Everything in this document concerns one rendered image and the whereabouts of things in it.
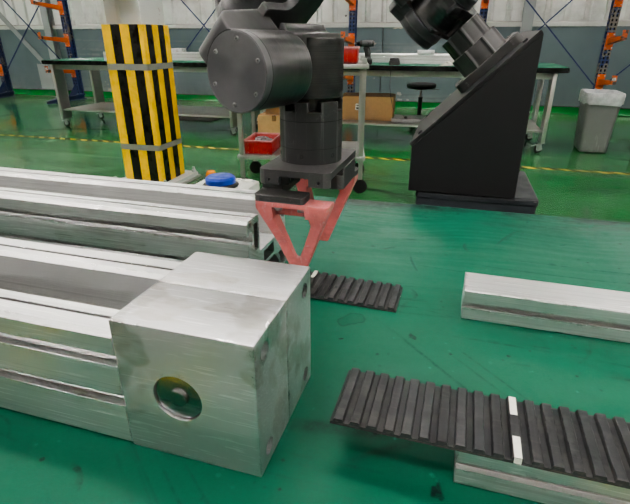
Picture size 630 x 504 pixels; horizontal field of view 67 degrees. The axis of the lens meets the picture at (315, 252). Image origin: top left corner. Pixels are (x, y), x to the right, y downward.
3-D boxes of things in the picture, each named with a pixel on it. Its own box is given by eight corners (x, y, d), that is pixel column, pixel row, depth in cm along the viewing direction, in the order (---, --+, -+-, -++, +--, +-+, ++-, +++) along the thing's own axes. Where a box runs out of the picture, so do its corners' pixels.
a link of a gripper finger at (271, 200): (257, 275, 45) (251, 177, 41) (284, 246, 51) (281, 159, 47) (326, 285, 43) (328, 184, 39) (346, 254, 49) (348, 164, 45)
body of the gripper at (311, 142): (258, 188, 42) (254, 101, 39) (296, 162, 51) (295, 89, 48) (329, 195, 40) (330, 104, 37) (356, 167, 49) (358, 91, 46)
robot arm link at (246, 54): (293, -61, 40) (241, 19, 46) (191, -88, 32) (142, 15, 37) (375, 52, 40) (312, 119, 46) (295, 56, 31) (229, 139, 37)
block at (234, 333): (319, 357, 39) (320, 252, 36) (261, 478, 29) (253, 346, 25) (221, 339, 42) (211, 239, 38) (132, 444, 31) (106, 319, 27)
